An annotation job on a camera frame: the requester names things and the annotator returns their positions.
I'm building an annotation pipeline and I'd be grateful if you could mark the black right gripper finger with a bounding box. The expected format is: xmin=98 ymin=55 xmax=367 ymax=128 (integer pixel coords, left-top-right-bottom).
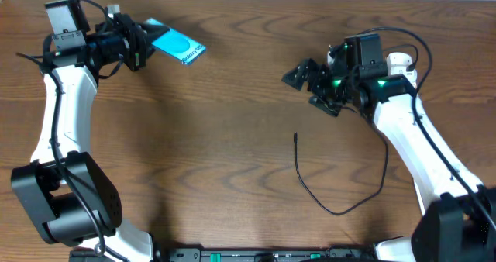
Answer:
xmin=308 ymin=96 xmax=341 ymax=117
xmin=281 ymin=58 xmax=318 ymax=91

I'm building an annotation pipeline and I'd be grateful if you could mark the black charger cable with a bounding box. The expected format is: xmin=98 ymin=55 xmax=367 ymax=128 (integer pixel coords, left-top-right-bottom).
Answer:
xmin=293 ymin=43 xmax=420 ymax=217

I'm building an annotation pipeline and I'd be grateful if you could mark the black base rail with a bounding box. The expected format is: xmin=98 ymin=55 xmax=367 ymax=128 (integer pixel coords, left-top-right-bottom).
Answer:
xmin=153 ymin=246 xmax=378 ymax=262

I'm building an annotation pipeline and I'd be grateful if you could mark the white power strip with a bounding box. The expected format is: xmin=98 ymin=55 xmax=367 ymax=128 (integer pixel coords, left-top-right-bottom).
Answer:
xmin=386 ymin=52 xmax=418 ymax=88

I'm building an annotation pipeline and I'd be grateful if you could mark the blue Galaxy smartphone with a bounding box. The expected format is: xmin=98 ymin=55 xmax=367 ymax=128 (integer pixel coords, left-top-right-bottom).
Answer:
xmin=144 ymin=18 xmax=206 ymax=65

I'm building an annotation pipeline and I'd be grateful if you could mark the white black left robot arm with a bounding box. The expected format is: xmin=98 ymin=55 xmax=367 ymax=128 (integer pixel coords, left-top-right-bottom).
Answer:
xmin=11 ymin=12 xmax=198 ymax=261

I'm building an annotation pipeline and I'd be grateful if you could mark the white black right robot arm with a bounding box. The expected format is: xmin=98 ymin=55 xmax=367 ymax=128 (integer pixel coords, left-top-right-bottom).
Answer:
xmin=282 ymin=28 xmax=495 ymax=261

